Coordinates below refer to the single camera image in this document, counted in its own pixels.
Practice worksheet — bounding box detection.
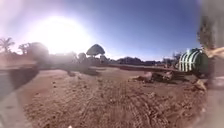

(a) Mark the row of distant trees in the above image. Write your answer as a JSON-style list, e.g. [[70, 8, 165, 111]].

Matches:
[[109, 55, 179, 67]]

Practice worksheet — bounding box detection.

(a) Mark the red-brown dirt ground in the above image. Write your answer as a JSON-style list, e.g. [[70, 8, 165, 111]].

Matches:
[[13, 65, 214, 128]]

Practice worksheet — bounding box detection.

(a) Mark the palm tree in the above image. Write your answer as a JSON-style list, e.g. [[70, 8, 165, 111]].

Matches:
[[0, 36, 16, 55]]

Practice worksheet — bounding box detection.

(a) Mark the green striped tank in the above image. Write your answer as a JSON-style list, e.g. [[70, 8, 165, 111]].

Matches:
[[178, 47, 210, 75]]

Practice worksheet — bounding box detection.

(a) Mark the pile of rocks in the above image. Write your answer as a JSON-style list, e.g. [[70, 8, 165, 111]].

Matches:
[[128, 70, 184, 84]]

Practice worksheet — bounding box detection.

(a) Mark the thatched roof shelter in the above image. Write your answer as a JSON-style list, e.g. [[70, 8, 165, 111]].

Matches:
[[85, 43, 106, 58]]

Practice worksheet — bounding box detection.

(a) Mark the dark round bush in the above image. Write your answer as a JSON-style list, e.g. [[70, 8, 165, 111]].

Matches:
[[18, 41, 50, 63]]

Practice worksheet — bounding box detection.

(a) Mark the tall tree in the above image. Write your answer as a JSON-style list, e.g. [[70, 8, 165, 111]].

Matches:
[[196, 14, 218, 51]]

